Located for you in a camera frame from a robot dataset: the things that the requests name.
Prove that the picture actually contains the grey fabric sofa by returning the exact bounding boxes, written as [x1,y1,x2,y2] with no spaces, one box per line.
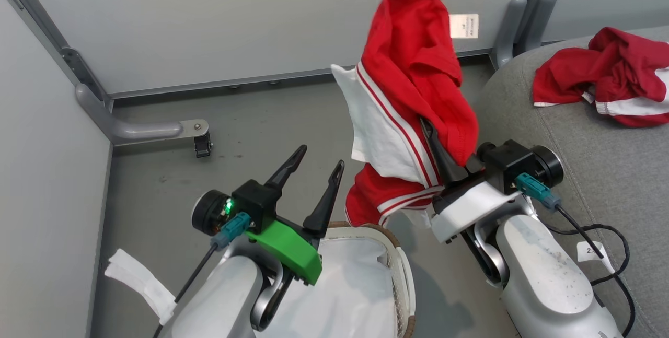
[473,26,669,338]

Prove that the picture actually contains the black caster wheel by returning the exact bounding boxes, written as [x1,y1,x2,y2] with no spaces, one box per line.
[194,132,213,159]

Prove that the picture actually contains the red white-striped garment with label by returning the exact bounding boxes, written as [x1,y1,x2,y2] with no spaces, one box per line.
[331,0,480,228]

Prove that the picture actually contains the teal right cable connector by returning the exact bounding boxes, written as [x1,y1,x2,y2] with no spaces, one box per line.
[515,172,563,211]

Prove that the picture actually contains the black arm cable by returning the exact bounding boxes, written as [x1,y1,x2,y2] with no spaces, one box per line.
[544,205,636,338]
[152,243,218,338]

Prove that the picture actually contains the teal left cable connector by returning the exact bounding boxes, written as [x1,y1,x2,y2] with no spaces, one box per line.
[211,212,253,249]

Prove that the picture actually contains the grey partition foot with caster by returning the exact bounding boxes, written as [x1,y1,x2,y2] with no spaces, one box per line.
[0,0,210,147]

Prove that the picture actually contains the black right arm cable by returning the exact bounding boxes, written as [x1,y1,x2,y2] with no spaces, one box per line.
[544,205,636,338]

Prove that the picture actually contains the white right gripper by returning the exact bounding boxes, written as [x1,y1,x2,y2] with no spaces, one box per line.
[420,118,521,245]

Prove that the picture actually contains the white paper cable tag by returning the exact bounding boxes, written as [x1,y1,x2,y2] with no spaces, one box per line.
[576,241,610,263]

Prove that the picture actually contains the teal cable connector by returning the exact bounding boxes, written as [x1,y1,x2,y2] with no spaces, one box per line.
[211,212,253,249]
[515,172,563,211]

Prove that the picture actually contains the red garment white trim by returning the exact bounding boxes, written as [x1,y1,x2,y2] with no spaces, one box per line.
[533,27,669,129]

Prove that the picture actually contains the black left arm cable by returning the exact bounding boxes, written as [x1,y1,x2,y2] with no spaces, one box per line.
[152,243,218,338]

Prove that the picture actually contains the grey partition bottom rail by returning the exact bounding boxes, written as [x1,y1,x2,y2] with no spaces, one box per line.
[107,48,494,101]

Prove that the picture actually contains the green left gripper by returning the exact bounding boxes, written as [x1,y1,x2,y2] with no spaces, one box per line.
[244,145,345,286]

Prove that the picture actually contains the grey partition corner post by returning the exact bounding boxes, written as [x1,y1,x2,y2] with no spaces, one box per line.
[490,0,566,70]

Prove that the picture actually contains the white fabric basket liner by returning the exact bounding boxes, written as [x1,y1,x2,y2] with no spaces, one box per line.
[256,236,399,338]

